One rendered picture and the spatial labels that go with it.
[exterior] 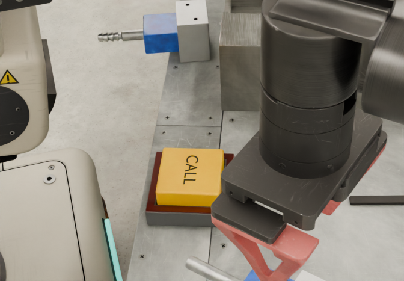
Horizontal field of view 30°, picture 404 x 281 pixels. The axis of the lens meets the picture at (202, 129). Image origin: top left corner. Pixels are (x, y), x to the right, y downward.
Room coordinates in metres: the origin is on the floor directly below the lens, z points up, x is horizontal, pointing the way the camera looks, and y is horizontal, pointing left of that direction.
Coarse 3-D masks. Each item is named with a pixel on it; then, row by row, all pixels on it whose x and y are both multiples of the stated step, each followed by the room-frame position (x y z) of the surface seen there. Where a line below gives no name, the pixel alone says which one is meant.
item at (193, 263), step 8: (192, 256) 0.40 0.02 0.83; (192, 264) 0.39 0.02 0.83; (200, 264) 0.39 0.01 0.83; (208, 264) 0.39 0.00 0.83; (200, 272) 0.38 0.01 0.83; (208, 272) 0.38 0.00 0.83; (216, 272) 0.38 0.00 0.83; (224, 272) 0.38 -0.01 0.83; (304, 272) 0.36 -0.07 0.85; (216, 280) 0.37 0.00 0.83; (224, 280) 0.37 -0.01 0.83; (232, 280) 0.37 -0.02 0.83; (240, 280) 0.37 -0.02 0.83; (248, 280) 0.36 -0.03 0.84; (256, 280) 0.36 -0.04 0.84; (288, 280) 0.36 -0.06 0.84; (296, 280) 0.35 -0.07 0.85; (304, 280) 0.35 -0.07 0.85; (312, 280) 0.35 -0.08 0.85; (320, 280) 0.35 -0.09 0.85
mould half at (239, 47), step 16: (224, 16) 0.67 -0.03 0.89; (240, 16) 0.67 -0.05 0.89; (256, 16) 0.66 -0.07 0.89; (224, 32) 0.64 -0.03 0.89; (240, 32) 0.64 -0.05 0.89; (256, 32) 0.63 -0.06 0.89; (224, 48) 0.62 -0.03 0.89; (240, 48) 0.62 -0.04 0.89; (256, 48) 0.61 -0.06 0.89; (224, 64) 0.62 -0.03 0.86; (240, 64) 0.61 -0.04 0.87; (256, 64) 0.61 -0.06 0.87; (224, 80) 0.62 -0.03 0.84; (240, 80) 0.62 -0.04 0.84; (256, 80) 0.61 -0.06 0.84; (224, 96) 0.62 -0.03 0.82; (240, 96) 0.62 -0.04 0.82; (256, 96) 0.61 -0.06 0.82
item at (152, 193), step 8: (160, 152) 0.54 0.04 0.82; (160, 160) 0.53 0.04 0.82; (152, 176) 0.51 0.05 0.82; (152, 184) 0.50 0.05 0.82; (152, 192) 0.49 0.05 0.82; (152, 200) 0.47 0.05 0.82; (152, 208) 0.46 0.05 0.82; (160, 208) 0.46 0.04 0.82; (168, 208) 0.46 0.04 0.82; (176, 208) 0.46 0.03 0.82; (184, 208) 0.46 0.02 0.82; (192, 208) 0.46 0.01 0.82; (200, 208) 0.46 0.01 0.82; (208, 208) 0.46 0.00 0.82
